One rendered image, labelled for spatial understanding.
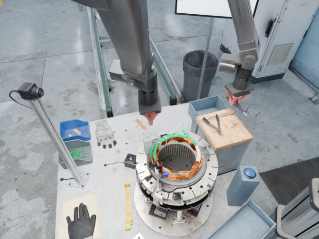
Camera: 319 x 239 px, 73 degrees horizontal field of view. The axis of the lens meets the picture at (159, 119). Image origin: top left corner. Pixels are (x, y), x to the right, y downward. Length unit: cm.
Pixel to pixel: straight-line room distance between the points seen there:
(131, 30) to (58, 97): 279
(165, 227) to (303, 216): 53
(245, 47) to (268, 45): 217
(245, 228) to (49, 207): 166
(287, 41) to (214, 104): 201
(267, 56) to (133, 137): 216
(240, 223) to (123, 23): 76
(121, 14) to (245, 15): 54
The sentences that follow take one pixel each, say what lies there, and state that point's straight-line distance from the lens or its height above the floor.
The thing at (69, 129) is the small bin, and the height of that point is 78.
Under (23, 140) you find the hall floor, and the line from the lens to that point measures 272.
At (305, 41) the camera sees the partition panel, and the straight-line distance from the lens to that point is 340.
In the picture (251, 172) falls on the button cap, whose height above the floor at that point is 104.
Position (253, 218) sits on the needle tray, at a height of 103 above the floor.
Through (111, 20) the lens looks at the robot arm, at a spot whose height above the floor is 172.
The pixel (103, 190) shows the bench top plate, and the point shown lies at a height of 78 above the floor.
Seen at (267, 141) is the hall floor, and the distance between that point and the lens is 257.
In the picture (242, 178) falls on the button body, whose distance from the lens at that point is 96.
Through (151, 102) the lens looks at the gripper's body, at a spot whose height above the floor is 140.
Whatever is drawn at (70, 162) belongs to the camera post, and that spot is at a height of 97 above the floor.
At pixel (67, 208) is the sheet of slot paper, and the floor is 78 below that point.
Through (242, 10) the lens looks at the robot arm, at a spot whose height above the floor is 158.
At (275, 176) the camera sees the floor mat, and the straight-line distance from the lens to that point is 232.
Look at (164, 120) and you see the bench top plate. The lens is 143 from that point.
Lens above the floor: 183
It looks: 47 degrees down
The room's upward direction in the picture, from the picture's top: straight up
